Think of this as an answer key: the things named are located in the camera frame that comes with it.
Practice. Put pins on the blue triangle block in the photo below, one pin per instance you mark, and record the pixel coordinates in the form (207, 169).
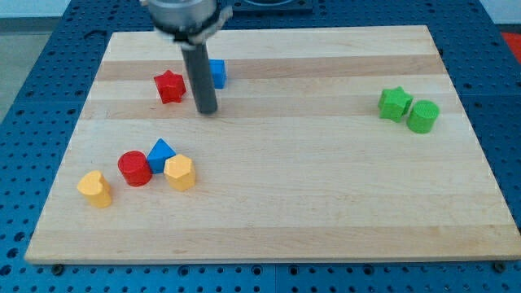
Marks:
(159, 153)

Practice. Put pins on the yellow heart block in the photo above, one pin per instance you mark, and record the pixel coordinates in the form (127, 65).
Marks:
(95, 189)

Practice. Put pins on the blue cube block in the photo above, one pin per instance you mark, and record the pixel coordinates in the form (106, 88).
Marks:
(218, 72)

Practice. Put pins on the red star block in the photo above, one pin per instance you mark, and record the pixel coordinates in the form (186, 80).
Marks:
(171, 87)

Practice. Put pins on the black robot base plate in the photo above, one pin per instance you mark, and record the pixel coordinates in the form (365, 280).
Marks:
(268, 6)

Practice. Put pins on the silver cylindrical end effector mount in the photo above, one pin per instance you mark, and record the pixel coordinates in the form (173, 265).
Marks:
(191, 22)

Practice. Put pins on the light wooden board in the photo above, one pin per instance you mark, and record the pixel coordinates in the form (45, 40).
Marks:
(295, 166)

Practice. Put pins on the red cylinder block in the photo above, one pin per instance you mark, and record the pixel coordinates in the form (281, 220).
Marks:
(134, 168)

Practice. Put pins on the green star block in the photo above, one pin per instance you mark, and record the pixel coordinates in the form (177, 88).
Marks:
(394, 104)

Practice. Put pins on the green cylinder block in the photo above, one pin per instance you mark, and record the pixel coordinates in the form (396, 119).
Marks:
(423, 116)

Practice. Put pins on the yellow hexagon block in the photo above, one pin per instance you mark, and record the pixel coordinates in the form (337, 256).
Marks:
(179, 171)

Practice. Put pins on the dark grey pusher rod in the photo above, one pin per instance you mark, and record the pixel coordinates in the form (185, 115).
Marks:
(199, 72)

